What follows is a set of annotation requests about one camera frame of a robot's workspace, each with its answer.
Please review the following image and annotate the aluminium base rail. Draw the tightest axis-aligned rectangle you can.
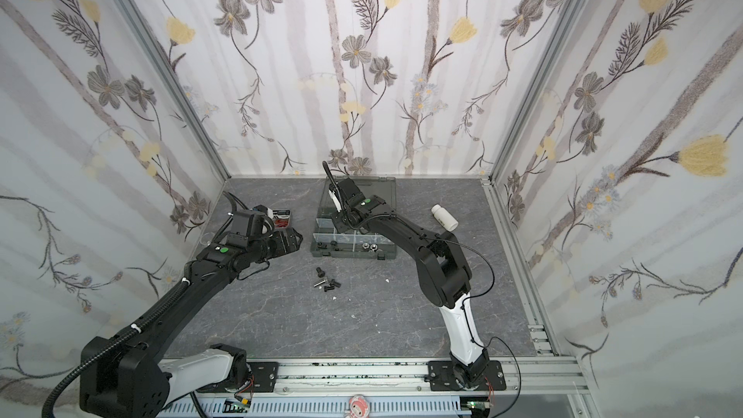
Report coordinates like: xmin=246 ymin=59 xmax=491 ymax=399
xmin=156 ymin=356 xmax=599 ymax=418

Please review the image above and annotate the black corrugated cable conduit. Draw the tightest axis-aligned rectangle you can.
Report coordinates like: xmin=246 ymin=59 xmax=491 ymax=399
xmin=41 ymin=283 xmax=193 ymax=418

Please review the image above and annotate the pink cartoon figure sticker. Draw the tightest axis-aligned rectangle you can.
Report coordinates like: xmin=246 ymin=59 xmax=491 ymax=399
xmin=344 ymin=395 xmax=371 ymax=418

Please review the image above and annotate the green compartment organizer box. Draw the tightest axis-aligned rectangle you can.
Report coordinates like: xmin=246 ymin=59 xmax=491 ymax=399
xmin=310 ymin=176 xmax=400 ymax=260

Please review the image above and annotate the white plastic bottle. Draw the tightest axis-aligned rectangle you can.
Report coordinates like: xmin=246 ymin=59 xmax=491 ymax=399
xmin=431 ymin=204 xmax=459 ymax=232

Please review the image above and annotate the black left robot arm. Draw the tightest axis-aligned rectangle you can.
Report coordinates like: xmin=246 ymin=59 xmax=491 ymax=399
xmin=79 ymin=210 xmax=303 ymax=417

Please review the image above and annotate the clear plastic cup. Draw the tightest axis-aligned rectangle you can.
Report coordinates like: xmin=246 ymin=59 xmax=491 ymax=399
xmin=199 ymin=232 xmax=214 ymax=246

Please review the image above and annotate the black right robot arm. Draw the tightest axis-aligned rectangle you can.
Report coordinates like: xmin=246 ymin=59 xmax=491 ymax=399
xmin=328 ymin=176 xmax=490 ymax=388

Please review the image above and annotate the silver hex nut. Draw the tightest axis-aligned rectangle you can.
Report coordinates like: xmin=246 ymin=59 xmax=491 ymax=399
xmin=361 ymin=242 xmax=386 ymax=259

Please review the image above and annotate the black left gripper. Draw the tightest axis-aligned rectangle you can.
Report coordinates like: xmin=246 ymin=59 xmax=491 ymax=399
xmin=248 ymin=226 xmax=306 ymax=264

